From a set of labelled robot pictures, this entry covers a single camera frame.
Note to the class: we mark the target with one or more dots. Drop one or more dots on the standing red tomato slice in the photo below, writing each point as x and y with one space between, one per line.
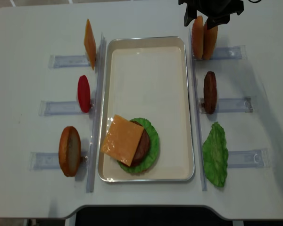
83 94

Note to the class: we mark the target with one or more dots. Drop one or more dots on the clear holder for buns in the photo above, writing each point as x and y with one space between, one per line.
229 53

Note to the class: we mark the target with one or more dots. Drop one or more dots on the clear holder for cut bun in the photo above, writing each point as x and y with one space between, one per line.
43 161

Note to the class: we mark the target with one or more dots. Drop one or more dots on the burger bun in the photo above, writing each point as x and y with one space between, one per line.
197 37

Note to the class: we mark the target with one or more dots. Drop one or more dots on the clear holder for cheese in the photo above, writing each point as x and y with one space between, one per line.
56 61

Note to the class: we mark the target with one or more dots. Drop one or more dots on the standing brown meat patty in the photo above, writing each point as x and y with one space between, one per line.
210 92

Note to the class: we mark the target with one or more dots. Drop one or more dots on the standing yellow cheese slice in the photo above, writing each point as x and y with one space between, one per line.
90 44

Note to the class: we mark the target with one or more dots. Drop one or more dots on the flat yellow cheese slice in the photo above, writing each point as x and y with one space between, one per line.
121 140

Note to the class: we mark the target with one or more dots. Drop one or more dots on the clear holder for patty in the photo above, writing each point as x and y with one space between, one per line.
236 105

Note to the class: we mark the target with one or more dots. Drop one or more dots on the brown meat patty in burger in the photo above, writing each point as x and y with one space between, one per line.
142 149

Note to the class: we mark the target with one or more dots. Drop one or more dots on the right long clear acrylic rail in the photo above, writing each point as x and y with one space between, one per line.
197 111

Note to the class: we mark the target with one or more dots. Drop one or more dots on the left long clear acrylic rail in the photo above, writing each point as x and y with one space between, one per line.
96 126

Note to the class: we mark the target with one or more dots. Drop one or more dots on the green lettuce leaf in burger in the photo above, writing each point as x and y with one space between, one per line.
153 152

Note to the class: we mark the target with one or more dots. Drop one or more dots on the white rectangular metal tray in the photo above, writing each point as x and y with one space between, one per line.
147 78

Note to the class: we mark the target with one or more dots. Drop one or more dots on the clear holder for lettuce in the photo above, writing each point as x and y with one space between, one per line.
257 158

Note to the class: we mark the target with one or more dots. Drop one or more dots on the clear holder for tomato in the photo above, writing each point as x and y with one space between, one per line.
50 108

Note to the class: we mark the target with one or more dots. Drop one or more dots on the standing green lettuce leaf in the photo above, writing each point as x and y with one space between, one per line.
215 155

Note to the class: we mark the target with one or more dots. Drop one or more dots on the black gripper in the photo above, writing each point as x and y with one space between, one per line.
218 11

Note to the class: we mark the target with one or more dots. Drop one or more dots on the long clear acrylic rail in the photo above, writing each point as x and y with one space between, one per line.
197 111
96 126

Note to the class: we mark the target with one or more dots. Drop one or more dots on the standing bun cut side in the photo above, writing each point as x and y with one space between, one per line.
69 152

